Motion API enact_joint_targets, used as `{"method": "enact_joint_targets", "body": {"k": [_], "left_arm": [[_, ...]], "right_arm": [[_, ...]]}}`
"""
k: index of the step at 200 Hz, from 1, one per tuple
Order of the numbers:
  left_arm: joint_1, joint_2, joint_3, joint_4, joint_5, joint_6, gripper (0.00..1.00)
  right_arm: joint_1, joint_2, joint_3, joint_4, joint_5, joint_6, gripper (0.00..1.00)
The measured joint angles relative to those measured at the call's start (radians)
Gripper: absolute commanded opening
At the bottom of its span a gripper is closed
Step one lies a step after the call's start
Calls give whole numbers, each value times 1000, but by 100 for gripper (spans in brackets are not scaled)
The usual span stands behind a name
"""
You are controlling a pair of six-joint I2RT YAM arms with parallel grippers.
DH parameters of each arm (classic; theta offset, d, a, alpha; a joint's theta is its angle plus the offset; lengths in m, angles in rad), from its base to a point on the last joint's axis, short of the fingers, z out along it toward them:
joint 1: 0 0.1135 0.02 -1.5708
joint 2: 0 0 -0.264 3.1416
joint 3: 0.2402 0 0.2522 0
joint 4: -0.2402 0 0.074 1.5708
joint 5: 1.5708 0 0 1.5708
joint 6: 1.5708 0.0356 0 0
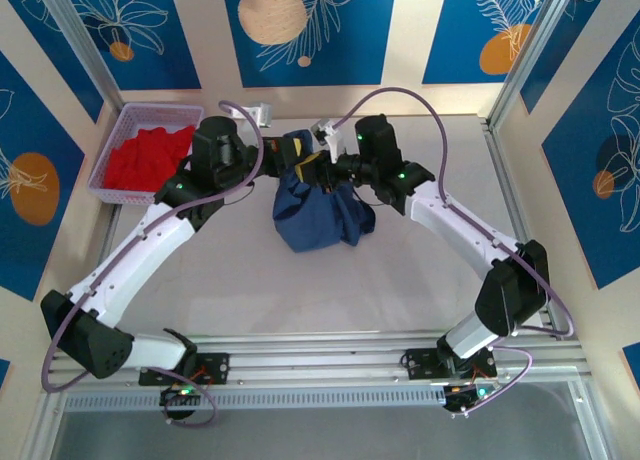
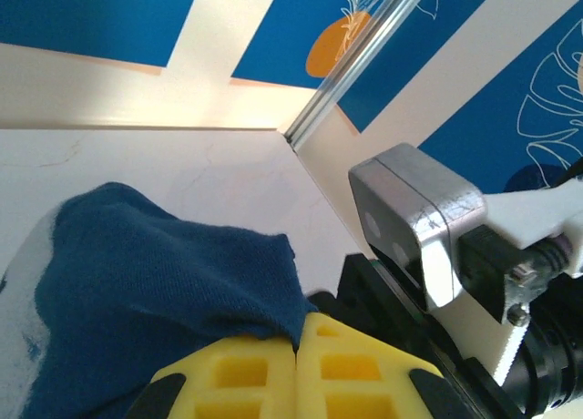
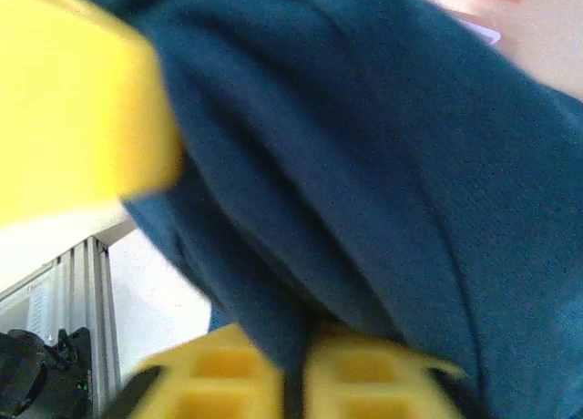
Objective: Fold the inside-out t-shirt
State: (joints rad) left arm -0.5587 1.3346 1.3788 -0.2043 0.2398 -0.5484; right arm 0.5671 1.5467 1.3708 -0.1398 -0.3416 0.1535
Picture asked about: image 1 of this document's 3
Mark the navy blue t-shirt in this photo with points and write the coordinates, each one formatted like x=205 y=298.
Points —
x=310 y=220

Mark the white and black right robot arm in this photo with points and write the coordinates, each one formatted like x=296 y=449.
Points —
x=460 y=230

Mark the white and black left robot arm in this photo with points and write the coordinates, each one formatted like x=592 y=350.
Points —
x=130 y=260

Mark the red cloth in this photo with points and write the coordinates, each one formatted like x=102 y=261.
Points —
x=140 y=160

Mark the lavender perforated plastic basket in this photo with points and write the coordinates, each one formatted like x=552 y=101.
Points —
x=125 y=197

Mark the blue floral wall poster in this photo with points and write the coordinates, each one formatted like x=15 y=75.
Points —
x=4 y=375
x=450 y=40
x=165 y=55
x=615 y=130
x=350 y=30
x=50 y=130
x=632 y=362

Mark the aluminium table side rail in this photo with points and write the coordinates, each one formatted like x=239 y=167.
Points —
x=111 y=230
x=505 y=190

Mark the aluminium frame post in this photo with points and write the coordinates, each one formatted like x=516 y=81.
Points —
x=530 y=50
x=82 y=45

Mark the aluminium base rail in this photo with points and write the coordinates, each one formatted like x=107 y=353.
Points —
x=320 y=360

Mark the aluminium frame bar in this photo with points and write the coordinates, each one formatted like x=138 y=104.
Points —
x=42 y=430
x=595 y=425

